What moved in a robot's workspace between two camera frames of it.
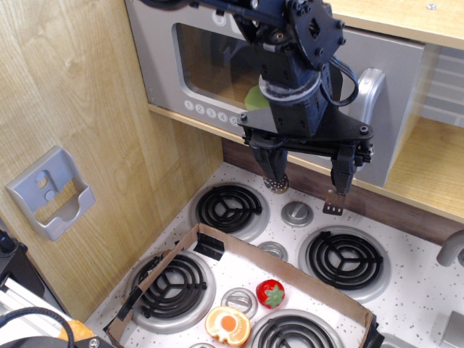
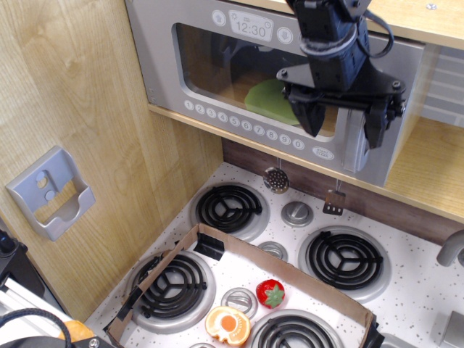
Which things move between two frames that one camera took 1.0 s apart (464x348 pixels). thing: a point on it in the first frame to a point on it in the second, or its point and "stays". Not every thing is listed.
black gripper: [302, 116] to [339, 70]
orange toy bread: [80, 331] stays
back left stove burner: [238, 210] stays
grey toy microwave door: [201, 64] stays
